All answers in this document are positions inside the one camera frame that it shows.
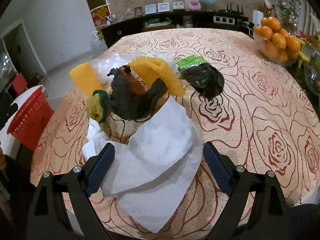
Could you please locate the framed picture blue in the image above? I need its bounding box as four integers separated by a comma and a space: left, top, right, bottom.
145, 4, 157, 15

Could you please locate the green snack wrapper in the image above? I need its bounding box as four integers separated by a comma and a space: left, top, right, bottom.
176, 55, 207, 72

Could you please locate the white tissue paper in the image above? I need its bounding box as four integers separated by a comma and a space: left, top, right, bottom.
82, 97, 202, 233

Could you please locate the bowl of oranges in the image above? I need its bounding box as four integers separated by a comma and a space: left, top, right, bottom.
253, 17, 304, 67

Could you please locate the black plastic bag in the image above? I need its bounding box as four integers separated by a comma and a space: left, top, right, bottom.
179, 62, 225, 101

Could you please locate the red festive wall poster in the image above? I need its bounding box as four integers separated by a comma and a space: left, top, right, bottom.
91, 4, 111, 36

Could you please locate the yellow green scrunched net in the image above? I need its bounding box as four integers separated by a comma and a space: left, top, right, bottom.
87, 89, 111, 124

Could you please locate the white box device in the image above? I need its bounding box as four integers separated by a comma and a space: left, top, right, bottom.
252, 10, 264, 26

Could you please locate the brown dried leaf wrapper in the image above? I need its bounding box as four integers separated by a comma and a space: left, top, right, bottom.
108, 65, 168, 120

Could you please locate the clear plastic bag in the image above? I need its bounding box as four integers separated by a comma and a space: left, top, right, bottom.
89, 51, 178, 85

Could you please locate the white power strip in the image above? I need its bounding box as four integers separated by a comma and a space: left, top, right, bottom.
213, 16, 235, 25

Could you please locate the black TV cabinet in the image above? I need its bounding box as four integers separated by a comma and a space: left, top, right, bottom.
101, 10, 253, 47

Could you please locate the red plastic mesh basket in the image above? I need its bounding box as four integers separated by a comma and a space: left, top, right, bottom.
7, 87, 54, 151

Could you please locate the black wifi router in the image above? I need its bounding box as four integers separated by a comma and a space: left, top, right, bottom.
219, 3, 244, 16

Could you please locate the framed picture small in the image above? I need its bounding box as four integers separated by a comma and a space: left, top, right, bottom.
172, 0, 185, 11

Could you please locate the framed picture white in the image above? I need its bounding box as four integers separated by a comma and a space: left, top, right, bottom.
157, 2, 170, 12

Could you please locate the pink plush toy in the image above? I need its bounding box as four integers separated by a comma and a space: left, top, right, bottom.
188, 0, 201, 11

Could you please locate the red chair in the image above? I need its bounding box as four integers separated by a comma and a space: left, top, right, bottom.
12, 73, 27, 96

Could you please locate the large clear water bottle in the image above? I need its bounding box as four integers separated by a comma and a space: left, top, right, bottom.
90, 31, 108, 57

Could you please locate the rose pattern tablecloth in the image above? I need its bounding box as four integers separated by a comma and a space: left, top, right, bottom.
30, 28, 320, 238

